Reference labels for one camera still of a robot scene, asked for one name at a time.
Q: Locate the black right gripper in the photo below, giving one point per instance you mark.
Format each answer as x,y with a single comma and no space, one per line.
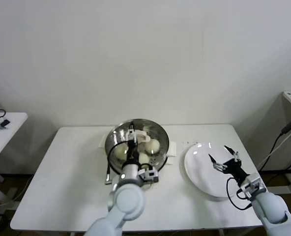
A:
235,170

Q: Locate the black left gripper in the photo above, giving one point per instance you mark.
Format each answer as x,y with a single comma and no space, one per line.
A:
132,153

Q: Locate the white steamed baozi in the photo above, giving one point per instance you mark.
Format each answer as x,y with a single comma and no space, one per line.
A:
152,146
120,151
143,158

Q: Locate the round glass pot lid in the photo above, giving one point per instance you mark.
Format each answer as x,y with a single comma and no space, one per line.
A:
157,137

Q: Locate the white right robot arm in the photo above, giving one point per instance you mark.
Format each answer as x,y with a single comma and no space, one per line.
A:
270,211

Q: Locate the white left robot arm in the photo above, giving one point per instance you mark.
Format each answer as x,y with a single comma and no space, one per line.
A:
127,201

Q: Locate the stainless steel steamer basket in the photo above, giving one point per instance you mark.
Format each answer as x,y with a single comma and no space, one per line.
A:
172,148

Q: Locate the white round plate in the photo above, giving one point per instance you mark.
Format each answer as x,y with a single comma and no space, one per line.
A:
199,172

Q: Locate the black power adapter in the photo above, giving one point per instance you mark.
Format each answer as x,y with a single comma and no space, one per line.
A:
289,126

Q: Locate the white shelf stand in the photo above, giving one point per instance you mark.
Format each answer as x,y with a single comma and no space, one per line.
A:
290,99

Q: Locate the white side table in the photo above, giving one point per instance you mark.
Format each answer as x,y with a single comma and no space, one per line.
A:
12,120

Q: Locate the small black device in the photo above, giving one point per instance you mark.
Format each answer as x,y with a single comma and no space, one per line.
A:
5,122

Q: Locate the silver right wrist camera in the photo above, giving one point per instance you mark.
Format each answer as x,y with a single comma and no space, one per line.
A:
253,184

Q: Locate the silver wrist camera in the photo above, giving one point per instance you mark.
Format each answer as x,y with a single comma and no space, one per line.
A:
253,184
149,175

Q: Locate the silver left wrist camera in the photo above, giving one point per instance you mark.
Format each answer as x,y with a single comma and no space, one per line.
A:
149,175

